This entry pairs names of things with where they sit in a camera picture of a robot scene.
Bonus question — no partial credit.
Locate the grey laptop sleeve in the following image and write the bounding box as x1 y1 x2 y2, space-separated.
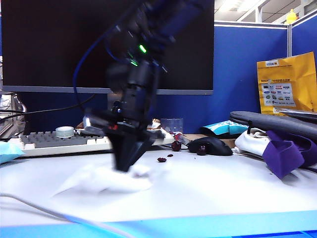
229 111 317 139

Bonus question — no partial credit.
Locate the white cable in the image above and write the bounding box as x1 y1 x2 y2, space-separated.
0 192 138 238

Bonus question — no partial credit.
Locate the clear plastic cup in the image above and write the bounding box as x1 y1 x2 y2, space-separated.
160 118 184 136

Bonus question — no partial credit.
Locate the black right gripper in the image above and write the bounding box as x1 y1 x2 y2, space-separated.
83 65 165 174

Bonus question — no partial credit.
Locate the blue office partition panel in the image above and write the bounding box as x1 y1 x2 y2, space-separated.
213 21 292 134
288 16 317 57

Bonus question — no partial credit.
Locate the white grey keyboard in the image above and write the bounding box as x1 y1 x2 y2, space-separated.
18 130 174 157

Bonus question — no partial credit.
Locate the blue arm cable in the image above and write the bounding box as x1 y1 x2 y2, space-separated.
73 24 119 110

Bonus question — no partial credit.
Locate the clear plastic container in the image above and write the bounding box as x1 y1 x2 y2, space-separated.
0 91 28 139

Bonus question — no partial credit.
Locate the black computer monitor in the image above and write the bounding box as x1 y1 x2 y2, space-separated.
1 0 215 95

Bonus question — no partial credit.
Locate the purple cloth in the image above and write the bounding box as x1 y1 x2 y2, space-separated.
262 130 317 179

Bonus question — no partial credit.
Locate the black computer mouse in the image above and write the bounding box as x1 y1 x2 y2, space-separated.
187 136 233 156

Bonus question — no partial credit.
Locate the yellow paper bag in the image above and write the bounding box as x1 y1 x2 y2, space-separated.
257 51 317 115

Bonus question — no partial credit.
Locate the pale green tape roll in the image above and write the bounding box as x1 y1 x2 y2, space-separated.
55 126 75 139

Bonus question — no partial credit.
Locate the white wet wipe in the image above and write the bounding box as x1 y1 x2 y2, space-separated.
52 163 153 198

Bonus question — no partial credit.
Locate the teal white snack packet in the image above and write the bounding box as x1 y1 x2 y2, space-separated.
200 120 248 137

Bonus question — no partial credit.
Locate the black cable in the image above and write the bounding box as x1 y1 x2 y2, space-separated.
0 94 97 122

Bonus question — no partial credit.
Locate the silver flat laptop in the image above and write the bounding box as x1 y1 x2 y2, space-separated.
279 108 317 117

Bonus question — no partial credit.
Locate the yellow rubber duck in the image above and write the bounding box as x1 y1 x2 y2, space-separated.
284 8 298 25

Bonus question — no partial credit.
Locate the light blue wipe packet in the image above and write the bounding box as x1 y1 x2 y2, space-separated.
0 141 25 164

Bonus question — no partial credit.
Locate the white cloth bag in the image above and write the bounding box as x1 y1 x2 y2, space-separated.
234 128 272 157

